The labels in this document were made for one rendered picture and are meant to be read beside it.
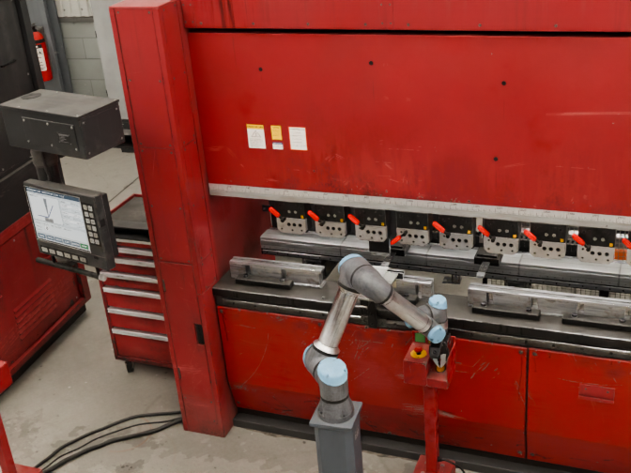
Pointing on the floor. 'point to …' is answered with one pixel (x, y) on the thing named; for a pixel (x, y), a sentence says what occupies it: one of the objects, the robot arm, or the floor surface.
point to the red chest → (134, 297)
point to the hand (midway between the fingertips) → (439, 366)
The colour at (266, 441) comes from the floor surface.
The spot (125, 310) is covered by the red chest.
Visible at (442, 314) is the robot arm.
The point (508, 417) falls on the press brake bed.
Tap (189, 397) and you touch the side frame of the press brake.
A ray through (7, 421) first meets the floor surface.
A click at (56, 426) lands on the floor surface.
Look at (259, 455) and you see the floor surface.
